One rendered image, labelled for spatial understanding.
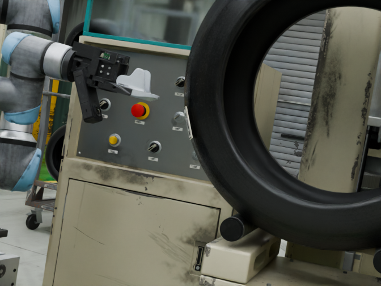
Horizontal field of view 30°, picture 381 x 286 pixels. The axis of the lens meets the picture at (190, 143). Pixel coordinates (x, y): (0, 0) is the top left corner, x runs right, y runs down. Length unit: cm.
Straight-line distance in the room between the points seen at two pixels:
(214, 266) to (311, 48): 989
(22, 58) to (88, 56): 15
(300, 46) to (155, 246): 928
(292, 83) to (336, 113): 956
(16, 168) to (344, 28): 87
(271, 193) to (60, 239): 103
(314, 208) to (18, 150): 85
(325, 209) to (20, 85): 71
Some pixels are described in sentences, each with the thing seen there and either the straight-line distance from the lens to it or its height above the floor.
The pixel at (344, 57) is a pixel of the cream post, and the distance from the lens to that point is 166.
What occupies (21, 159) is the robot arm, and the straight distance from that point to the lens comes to 185.
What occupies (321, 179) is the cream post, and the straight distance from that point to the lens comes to 166.
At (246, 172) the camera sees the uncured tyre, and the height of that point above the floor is 101.
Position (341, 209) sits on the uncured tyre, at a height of 98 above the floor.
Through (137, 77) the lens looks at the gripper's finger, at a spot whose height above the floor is 115.
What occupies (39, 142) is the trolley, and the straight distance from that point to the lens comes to 542.
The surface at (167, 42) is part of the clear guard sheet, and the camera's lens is 209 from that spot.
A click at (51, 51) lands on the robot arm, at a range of 153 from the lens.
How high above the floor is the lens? 111
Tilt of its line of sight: 3 degrees down
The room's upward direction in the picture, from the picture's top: 9 degrees clockwise
